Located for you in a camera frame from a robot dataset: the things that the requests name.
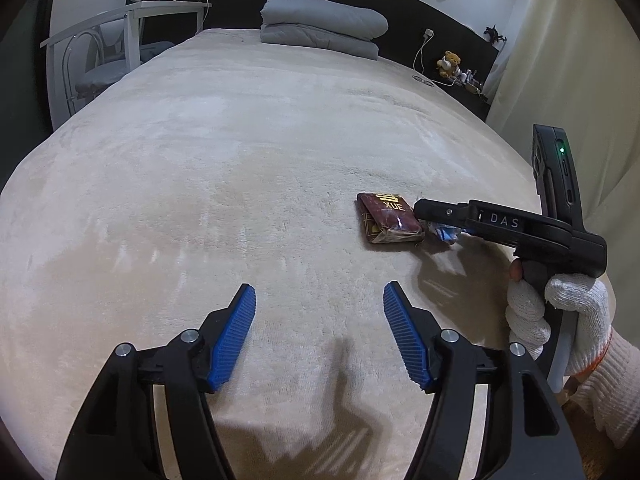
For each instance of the folded grey quilt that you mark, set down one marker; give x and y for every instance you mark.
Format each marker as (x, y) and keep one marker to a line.
(320, 27)

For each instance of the person's right hand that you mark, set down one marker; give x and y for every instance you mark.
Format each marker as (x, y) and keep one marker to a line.
(580, 305)

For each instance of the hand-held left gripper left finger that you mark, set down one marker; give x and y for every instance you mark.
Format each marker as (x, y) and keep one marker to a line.
(232, 340)

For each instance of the brown teddy bear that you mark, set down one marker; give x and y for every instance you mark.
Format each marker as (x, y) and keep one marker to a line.
(448, 65)

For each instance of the dark red packet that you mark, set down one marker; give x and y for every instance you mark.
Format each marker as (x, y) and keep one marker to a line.
(387, 217)

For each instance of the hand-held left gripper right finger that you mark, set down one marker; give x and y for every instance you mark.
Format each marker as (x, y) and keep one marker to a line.
(407, 340)

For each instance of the black headboard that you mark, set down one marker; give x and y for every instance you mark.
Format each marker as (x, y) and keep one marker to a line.
(410, 25)

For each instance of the white chair with grey cushion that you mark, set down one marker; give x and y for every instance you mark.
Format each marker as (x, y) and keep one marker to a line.
(130, 12)

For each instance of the cream curtain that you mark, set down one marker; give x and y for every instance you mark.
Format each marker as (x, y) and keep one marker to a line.
(590, 60)

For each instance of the blue white wrapper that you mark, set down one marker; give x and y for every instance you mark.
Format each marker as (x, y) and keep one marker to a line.
(445, 234)

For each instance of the black figurine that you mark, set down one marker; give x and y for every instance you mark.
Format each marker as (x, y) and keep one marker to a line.
(494, 34)

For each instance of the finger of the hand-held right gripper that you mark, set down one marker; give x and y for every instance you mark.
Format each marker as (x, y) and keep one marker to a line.
(442, 212)

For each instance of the small bottles on bedside shelf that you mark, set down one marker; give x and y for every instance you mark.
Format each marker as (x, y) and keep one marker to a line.
(472, 80)

